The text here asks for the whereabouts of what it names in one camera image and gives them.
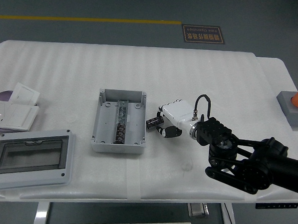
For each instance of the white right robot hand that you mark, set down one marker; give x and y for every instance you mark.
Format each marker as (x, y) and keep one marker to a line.
(179, 112)

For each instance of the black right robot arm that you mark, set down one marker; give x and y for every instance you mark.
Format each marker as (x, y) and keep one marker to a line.
(213, 130)

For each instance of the open grey junction box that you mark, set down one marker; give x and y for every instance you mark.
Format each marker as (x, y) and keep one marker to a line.
(105, 124)

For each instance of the white foam mat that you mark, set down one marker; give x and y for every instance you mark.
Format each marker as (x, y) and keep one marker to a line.
(166, 72)

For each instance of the black floor sign orange text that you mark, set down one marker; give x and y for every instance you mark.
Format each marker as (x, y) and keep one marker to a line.
(203, 34)

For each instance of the grey block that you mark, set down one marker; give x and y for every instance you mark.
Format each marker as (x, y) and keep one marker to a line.
(297, 117)

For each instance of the white table leg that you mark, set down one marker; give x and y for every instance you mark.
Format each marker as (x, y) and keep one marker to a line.
(41, 214)
(229, 220)

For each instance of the black table control panel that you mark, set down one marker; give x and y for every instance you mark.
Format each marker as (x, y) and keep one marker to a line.
(276, 206)

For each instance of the grey cover with clear window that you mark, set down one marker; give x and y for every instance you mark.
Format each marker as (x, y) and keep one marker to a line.
(35, 176)

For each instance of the purple disc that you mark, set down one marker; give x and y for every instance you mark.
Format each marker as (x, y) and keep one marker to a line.
(2, 96)

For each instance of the metal mounting rail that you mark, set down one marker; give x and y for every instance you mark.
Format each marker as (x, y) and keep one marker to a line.
(122, 113)

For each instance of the metal bracket under table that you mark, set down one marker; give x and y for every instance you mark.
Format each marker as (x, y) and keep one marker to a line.
(198, 210)

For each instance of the white switch panel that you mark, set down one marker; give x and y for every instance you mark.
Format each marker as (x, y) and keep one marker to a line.
(25, 93)
(18, 116)

